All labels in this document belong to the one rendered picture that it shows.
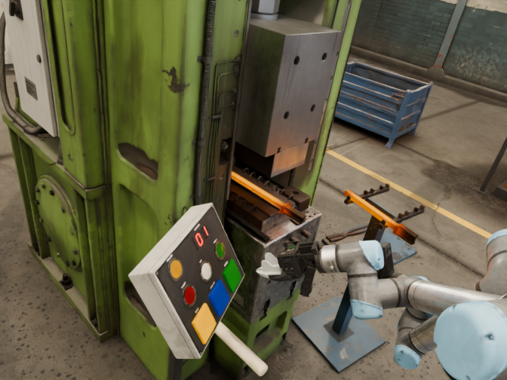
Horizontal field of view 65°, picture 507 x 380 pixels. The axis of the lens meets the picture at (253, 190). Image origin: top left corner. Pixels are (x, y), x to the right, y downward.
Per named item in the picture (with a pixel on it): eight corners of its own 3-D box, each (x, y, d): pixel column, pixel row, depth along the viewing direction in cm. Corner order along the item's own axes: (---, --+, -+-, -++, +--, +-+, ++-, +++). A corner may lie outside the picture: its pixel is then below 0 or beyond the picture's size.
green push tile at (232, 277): (241, 277, 126) (233, 258, 124) (233, 293, 120) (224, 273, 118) (237, 277, 127) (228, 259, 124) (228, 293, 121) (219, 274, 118)
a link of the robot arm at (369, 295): (402, 316, 98) (394, 271, 101) (361, 320, 95) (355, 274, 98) (384, 314, 106) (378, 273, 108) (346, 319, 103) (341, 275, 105)
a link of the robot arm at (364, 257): (381, 271, 97) (376, 237, 99) (337, 276, 102) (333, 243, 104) (386, 272, 104) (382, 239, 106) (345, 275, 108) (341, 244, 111)
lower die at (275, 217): (292, 217, 170) (295, 200, 165) (259, 234, 156) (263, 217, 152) (225, 176, 192) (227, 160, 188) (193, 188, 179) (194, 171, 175)
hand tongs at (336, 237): (404, 214, 231) (405, 212, 230) (410, 219, 228) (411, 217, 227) (325, 237, 201) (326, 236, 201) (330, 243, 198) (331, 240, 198)
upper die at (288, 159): (304, 163, 156) (308, 142, 151) (270, 178, 143) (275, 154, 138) (231, 125, 179) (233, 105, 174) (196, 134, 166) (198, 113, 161)
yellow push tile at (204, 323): (216, 323, 110) (206, 302, 107) (205, 344, 104) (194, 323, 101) (211, 323, 111) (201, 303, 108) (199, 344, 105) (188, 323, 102)
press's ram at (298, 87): (329, 134, 160) (355, 30, 139) (265, 157, 135) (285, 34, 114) (254, 100, 183) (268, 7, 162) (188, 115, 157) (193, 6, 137)
